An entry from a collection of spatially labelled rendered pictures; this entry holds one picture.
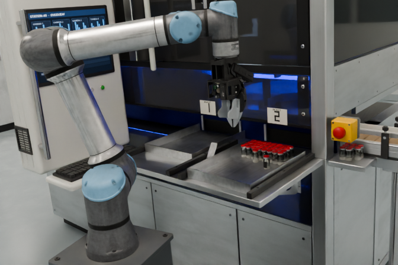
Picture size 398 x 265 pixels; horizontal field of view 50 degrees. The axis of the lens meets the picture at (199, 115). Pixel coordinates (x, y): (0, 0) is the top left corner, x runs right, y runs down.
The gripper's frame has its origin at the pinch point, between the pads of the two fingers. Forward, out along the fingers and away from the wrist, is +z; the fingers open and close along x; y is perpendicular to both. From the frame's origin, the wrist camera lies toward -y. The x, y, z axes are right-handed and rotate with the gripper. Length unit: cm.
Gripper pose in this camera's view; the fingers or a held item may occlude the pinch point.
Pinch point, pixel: (234, 122)
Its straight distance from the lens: 129.1
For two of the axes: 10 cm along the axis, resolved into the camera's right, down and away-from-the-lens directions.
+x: 7.5, 1.1, -6.5
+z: 0.8, 9.7, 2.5
